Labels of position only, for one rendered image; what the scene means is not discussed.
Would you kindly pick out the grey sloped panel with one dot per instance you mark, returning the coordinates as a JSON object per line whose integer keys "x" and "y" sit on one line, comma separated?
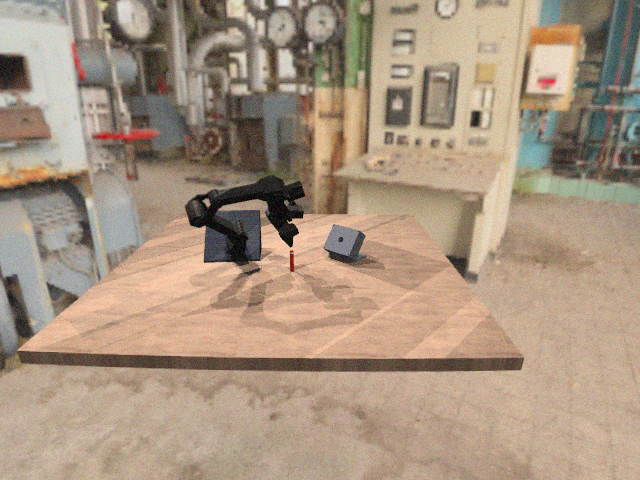
{"x": 345, "y": 243}

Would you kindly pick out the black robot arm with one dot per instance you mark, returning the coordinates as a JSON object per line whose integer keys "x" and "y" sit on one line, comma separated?
{"x": 270, "y": 189}

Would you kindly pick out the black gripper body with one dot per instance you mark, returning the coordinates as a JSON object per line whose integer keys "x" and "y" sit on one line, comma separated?
{"x": 279, "y": 217}

